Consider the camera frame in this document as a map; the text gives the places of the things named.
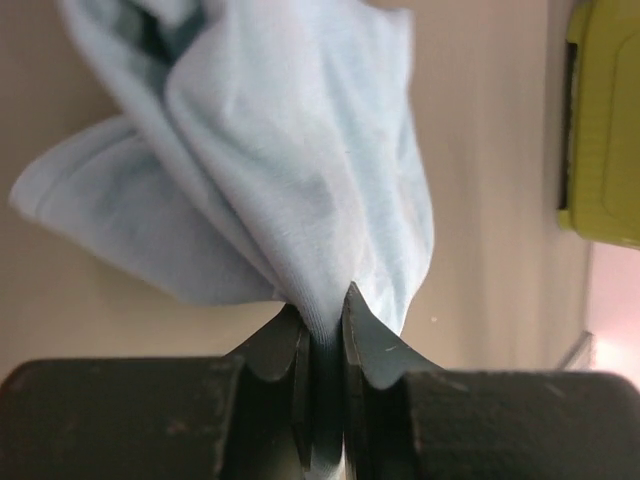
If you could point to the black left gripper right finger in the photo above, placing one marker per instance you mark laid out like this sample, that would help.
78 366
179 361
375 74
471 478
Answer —
377 424

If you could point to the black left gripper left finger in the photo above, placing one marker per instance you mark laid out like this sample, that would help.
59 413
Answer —
270 434

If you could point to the grey blue t shirt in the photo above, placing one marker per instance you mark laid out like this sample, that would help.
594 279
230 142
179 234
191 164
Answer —
265 150

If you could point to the olive green plastic basket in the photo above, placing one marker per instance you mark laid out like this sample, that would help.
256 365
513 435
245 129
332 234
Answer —
600 171

